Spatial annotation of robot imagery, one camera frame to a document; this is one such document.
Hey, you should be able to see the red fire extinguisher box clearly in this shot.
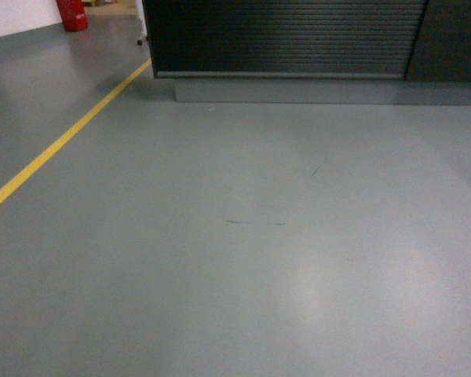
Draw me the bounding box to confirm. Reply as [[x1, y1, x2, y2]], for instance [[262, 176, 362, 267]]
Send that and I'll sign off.
[[56, 0, 88, 32]]

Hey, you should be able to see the black checkout counter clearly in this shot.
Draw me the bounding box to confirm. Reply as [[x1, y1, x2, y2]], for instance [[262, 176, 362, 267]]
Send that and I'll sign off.
[[144, 1, 471, 106]]

